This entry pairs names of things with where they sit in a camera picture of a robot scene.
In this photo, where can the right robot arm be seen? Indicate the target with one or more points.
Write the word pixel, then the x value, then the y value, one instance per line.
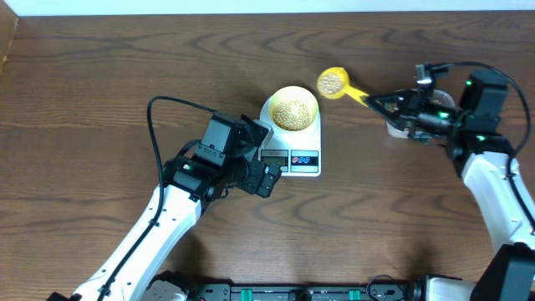
pixel 487 164

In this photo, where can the white kitchen scale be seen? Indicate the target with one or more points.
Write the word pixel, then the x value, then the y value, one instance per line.
pixel 297 153

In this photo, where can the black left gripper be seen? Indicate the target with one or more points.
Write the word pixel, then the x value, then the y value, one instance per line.
pixel 251 184

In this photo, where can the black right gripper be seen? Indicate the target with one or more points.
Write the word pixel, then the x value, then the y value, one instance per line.
pixel 405 116

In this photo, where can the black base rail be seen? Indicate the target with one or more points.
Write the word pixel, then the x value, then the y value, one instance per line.
pixel 381 288

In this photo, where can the clear plastic container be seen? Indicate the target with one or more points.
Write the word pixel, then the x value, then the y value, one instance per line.
pixel 439 97

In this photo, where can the soybeans in scoop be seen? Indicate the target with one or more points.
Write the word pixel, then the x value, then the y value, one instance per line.
pixel 330 83

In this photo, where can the yellow bowl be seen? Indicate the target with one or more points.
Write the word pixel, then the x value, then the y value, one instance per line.
pixel 294 93

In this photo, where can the yellow measuring scoop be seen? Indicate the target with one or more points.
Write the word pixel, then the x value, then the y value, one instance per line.
pixel 348 90

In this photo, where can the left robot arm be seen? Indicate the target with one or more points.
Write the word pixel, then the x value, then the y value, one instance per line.
pixel 198 175

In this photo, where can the soybeans in bowl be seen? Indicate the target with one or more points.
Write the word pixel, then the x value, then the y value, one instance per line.
pixel 292 115

